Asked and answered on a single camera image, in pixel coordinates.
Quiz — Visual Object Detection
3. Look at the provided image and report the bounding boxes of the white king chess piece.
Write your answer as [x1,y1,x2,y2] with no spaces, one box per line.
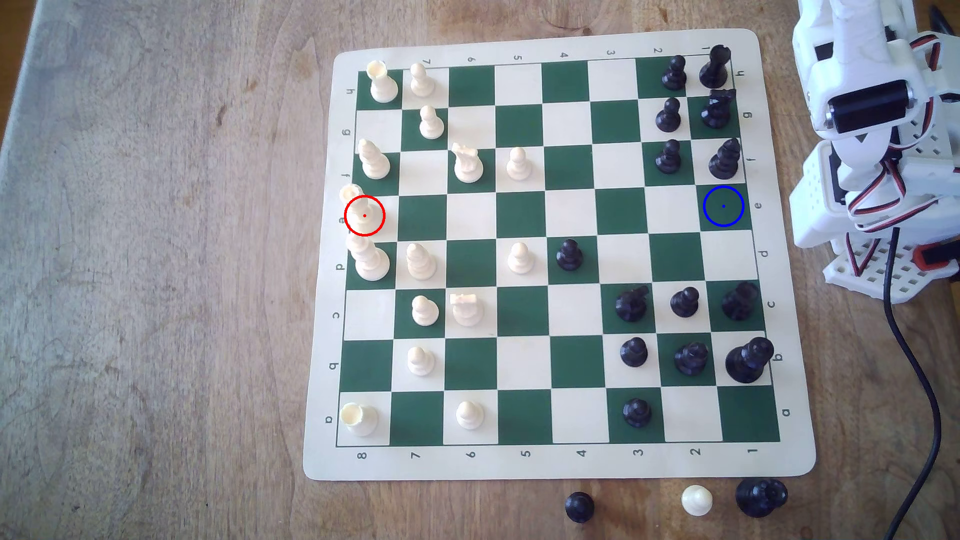
[339,184,385,235]

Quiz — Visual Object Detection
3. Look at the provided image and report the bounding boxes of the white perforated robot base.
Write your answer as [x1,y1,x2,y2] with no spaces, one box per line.
[823,236,960,305]

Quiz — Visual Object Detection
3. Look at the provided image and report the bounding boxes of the white knight chess piece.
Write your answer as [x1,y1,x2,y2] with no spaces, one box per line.
[450,144,486,185]
[449,292,486,328]

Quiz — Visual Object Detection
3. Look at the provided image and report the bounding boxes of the white bishop chess piece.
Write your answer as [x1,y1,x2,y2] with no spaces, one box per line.
[405,242,438,282]
[356,138,393,180]

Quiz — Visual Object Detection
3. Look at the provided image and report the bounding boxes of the green white chess board mat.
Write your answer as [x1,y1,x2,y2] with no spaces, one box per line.
[302,28,817,482]

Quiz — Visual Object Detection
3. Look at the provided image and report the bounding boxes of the white queen chess piece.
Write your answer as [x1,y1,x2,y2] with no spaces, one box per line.
[345,234,392,283]

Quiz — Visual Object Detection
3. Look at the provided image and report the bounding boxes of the black knight chess piece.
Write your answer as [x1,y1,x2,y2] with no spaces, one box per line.
[700,87,738,129]
[615,285,651,324]

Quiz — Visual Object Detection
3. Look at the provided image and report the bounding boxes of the white rook chess piece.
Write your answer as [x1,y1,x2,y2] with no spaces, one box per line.
[339,402,380,438]
[365,60,400,105]

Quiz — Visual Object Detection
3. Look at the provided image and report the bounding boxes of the black bishop chess piece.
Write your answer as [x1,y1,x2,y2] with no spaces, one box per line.
[673,342,711,378]
[708,138,744,181]

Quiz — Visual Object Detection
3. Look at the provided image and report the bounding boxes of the black king chess piece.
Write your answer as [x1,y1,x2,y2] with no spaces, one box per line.
[724,336,775,385]

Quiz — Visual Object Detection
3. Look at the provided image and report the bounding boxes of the black queen chess piece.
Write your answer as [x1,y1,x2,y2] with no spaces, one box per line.
[735,478,789,519]

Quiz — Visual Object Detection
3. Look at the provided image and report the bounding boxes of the orange black clamp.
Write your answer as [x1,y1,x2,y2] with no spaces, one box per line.
[911,240,960,283]

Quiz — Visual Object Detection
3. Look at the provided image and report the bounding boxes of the red black servo wires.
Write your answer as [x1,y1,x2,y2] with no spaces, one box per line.
[846,33,948,235]

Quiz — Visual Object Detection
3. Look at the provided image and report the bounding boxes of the black cable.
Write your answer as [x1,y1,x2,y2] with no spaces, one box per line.
[882,225,944,540]

